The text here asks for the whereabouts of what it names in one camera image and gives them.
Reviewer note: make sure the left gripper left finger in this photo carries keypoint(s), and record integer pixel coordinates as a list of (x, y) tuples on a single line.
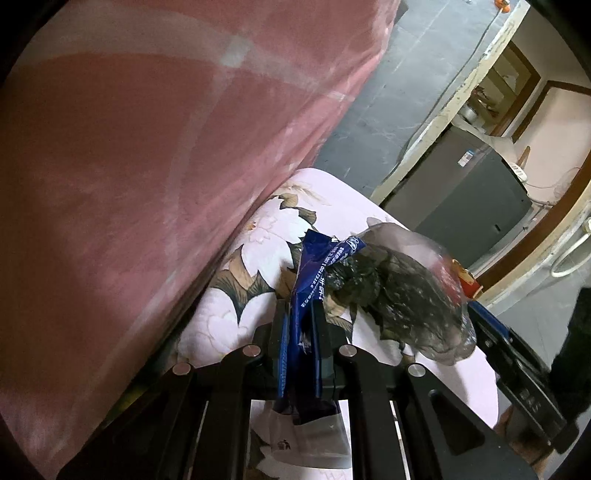
[(192, 422)]

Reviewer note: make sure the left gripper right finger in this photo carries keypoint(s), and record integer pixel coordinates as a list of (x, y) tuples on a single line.
[(406, 423)]

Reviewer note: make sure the blue snack bag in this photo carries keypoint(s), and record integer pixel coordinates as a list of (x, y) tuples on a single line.
[(309, 376)]

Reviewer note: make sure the black plastic bag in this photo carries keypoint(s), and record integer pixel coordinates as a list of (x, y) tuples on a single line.
[(407, 283)]

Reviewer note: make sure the pink floral tablecloth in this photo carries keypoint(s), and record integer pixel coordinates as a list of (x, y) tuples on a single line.
[(259, 269)]

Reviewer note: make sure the grey washing machine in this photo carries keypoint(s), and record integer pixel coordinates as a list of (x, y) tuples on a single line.
[(462, 194)]

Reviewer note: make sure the wooden storage shelf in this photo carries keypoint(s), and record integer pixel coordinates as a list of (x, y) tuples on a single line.
[(495, 102)]

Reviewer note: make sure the red plaid cloth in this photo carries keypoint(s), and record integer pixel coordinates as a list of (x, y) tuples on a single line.
[(135, 137)]

